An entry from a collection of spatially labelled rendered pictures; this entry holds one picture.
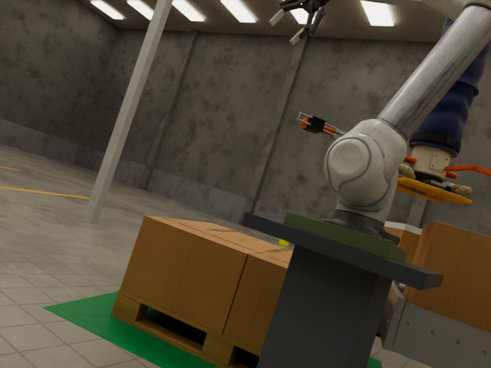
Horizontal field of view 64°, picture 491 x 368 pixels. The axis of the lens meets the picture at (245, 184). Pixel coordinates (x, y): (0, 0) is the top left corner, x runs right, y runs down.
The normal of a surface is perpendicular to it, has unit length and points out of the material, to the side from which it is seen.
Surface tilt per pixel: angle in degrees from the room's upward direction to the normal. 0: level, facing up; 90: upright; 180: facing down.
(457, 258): 90
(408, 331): 90
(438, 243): 90
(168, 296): 90
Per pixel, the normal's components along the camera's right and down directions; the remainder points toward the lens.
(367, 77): -0.50, -0.20
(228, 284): -0.28, -0.14
